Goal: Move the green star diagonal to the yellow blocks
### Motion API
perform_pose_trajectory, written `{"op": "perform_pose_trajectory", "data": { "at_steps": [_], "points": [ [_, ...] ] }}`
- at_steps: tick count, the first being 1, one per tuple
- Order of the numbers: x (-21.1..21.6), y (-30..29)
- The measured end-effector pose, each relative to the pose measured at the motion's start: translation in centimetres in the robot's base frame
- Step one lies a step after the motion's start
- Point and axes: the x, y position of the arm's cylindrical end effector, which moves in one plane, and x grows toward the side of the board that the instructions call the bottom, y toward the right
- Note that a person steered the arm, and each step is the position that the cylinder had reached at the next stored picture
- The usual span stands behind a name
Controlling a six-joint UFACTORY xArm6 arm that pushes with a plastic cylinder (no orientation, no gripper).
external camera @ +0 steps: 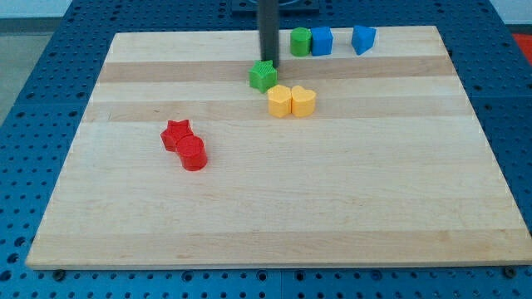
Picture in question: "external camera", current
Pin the red star block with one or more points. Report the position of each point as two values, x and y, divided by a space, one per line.
174 132

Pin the green star block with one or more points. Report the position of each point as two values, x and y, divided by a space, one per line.
263 76

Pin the yellow heart block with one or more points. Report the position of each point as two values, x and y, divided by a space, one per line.
303 101

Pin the green cylinder block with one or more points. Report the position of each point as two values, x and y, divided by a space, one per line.
300 41

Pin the light wooden board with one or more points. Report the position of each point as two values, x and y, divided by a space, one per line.
391 170

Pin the yellow pentagon block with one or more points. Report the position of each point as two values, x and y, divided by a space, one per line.
279 101

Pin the red cylinder block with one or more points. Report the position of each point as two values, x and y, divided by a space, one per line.
192 153

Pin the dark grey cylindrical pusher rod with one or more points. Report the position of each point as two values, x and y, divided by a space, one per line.
268 26

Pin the blue triangular block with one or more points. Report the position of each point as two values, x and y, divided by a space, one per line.
363 38

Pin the blue cube block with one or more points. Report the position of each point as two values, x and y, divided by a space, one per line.
322 41

